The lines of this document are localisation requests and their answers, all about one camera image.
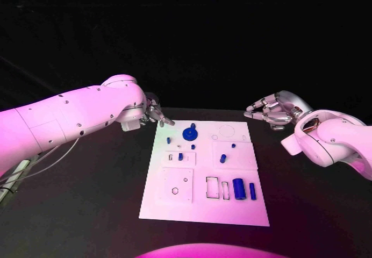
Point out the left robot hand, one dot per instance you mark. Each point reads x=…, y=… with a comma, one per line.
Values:
x=155, y=114

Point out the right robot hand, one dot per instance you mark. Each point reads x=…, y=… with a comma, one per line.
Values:
x=279, y=112

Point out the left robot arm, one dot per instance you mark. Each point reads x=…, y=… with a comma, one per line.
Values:
x=67, y=119

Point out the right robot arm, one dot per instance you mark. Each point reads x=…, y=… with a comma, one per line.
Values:
x=328, y=137

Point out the white task board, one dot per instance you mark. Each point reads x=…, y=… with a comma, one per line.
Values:
x=201, y=207

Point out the blue gear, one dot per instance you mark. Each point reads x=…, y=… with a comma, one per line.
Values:
x=191, y=133

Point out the thin long blue cylinder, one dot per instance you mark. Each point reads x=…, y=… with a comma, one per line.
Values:
x=253, y=191

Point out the large blue cylinder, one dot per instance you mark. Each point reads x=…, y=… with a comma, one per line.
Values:
x=240, y=189

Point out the white table edge bar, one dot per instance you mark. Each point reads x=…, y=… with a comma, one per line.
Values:
x=14, y=177

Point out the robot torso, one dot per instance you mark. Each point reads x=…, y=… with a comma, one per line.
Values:
x=210, y=252

